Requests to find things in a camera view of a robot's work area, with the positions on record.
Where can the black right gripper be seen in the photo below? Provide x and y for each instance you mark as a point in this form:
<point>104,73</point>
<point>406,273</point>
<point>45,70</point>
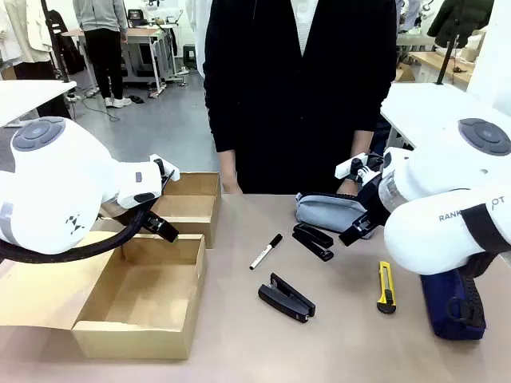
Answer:
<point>371,195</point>

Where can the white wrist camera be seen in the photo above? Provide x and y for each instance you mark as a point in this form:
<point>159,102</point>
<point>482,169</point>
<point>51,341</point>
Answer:
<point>165,167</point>
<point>349,165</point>

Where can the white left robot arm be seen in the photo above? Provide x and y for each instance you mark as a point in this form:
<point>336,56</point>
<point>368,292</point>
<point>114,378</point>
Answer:
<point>60,179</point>

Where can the black office chair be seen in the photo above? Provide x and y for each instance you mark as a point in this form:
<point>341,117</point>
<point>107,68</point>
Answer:
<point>68,44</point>

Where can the black stapler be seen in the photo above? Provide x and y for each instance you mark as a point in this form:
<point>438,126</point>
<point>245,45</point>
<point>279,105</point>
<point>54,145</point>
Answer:
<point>285,299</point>
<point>313,239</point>

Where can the white side table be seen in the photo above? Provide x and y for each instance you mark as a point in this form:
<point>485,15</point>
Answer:
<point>28,97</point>

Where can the person's right forearm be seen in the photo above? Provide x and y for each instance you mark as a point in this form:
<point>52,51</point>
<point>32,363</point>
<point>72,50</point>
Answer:
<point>228,163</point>

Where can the person's left forearm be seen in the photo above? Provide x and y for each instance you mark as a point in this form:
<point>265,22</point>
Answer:
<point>361,143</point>

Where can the navy blue pencil pouch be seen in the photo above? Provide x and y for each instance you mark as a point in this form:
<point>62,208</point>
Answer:
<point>439,311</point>

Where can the small open cardboard box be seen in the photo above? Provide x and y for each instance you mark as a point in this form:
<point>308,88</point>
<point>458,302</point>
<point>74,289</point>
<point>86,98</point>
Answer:
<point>191,207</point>

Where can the small background cardboard box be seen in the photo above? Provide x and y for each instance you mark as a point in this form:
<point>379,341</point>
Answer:
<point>404,73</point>

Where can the person in black cardigan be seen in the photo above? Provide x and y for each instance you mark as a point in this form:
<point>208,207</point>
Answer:
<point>279,99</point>

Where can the black stand pole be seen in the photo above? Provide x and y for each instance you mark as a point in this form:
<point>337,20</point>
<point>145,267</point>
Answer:
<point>447,64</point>

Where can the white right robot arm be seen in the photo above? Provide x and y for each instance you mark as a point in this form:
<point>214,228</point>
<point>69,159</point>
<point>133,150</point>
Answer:
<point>431,191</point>

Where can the person's right hand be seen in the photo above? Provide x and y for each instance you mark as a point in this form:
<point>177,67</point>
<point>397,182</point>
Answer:
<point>231,185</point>

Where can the bystander in grey hoodie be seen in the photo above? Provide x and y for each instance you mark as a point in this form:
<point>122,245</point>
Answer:
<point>101,48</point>

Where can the hanging black jacket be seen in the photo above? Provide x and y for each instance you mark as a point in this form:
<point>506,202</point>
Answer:
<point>463,20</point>

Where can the person's left hand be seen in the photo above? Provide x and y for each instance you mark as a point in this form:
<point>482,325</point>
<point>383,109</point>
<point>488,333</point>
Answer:
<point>349,188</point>

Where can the grey pencil pouch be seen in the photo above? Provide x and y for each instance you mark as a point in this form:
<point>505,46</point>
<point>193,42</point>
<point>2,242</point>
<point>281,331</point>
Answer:
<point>323,213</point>

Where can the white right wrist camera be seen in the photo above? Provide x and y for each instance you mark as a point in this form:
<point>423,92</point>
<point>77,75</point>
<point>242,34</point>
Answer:
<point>349,165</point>

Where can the black capped white marker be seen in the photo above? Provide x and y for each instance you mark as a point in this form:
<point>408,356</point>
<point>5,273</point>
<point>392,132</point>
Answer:
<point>265,252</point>

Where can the hanging beige coat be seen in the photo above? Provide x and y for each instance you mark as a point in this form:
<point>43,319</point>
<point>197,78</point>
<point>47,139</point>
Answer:
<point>24,28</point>

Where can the large open cardboard box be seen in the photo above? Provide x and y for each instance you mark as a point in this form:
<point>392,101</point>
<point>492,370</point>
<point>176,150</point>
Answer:
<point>139,291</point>

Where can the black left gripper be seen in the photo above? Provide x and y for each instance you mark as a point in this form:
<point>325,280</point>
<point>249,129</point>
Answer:
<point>153,222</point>

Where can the white table with frame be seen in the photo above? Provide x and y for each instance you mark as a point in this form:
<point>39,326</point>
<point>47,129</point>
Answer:
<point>419,103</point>

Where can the wooden top workshop desk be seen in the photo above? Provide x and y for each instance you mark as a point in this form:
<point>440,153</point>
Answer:
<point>147,34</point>

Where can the yellow utility knife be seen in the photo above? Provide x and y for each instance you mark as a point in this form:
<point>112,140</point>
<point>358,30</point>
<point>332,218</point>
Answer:
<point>386,287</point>

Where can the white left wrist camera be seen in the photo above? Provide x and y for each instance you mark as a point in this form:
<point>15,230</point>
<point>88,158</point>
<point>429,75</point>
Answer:
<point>165,167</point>

